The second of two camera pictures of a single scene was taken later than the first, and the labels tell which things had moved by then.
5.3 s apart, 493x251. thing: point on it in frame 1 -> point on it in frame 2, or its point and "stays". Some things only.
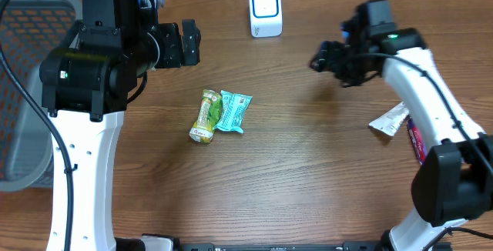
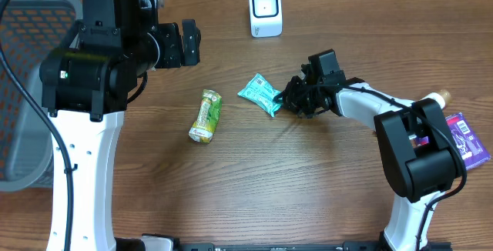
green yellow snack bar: x=202 y=129 stays
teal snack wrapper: x=233 y=107 -> x=259 y=91
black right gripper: x=327 y=59 -> x=293 y=101
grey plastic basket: x=35 y=23 stays
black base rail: x=343 y=246 stays
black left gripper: x=176 y=55 stays
